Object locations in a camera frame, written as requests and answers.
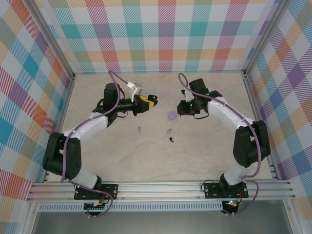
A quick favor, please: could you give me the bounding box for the small electronics board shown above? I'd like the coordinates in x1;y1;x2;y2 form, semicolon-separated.
84;201;109;212
224;199;241;210

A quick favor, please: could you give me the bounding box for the grey metal panel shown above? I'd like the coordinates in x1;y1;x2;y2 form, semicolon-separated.
31;211;294;234

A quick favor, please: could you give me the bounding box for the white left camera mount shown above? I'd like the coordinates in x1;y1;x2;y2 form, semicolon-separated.
130;88;140;103

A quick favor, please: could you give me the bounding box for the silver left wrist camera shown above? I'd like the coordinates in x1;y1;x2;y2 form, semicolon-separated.
133;82;145;95

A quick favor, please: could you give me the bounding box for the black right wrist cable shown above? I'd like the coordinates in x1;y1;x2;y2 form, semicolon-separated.
194;110;210;120

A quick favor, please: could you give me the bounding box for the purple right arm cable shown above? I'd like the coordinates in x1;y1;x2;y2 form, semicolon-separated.
178;72;265;216

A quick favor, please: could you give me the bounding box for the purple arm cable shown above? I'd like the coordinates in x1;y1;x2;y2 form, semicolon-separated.
178;72;265;216
59;70;130;218

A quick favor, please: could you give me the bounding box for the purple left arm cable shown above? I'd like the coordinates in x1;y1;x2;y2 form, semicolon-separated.
59;70;130;218

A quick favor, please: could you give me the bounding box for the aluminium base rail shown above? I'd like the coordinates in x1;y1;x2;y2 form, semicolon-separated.
26;179;297;202

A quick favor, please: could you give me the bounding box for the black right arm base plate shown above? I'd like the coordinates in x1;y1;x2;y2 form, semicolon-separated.
203;182;250;199

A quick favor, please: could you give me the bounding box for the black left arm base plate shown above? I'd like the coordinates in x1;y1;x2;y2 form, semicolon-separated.
74;184;119;201

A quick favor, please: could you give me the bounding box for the aluminium frame post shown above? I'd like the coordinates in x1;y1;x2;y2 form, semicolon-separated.
28;0;76;80
243;0;292;78

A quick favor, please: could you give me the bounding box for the white slotted cable duct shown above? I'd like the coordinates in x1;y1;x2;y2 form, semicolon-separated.
38;201;224;212

